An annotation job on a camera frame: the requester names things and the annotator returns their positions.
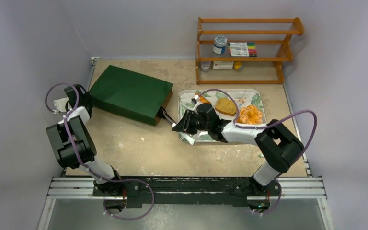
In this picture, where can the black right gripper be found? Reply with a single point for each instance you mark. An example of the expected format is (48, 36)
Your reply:
(186, 123)

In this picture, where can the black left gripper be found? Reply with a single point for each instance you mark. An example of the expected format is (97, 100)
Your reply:
(88, 98)

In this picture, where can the orange fake croissant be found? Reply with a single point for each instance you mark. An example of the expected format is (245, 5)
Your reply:
(204, 100)

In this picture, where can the brown fake bread slice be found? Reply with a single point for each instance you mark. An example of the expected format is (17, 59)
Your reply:
(225, 106)

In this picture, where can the green paper bag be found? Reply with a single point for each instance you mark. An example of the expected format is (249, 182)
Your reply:
(130, 94)

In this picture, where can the metal tongs white grips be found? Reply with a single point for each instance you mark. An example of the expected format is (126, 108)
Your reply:
(162, 113)

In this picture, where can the orange fake bread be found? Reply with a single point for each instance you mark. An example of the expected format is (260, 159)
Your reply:
(250, 115)

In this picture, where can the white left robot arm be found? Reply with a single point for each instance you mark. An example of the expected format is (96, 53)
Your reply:
(71, 143)

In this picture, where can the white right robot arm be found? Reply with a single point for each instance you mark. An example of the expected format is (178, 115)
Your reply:
(280, 147)

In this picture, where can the leaf pattern serving tray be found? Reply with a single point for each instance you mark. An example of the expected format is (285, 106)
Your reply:
(242, 97)

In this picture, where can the small grey jar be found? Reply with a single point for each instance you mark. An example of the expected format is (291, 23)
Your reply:
(205, 66)

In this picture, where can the white green small box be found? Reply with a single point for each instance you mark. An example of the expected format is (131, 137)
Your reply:
(216, 65)

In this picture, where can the small yellow object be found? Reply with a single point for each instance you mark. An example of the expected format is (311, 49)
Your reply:
(237, 66)

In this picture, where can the blue jar patterned lid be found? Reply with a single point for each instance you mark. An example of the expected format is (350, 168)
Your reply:
(220, 43)

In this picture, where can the set of coloured markers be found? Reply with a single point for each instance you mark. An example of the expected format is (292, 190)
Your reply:
(242, 49)

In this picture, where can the orange wooden shelf rack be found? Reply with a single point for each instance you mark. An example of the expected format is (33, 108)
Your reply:
(213, 45)

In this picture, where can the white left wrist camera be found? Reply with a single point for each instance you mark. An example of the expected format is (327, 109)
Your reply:
(61, 105)

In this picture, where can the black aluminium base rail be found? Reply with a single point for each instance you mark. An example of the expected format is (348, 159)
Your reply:
(235, 191)

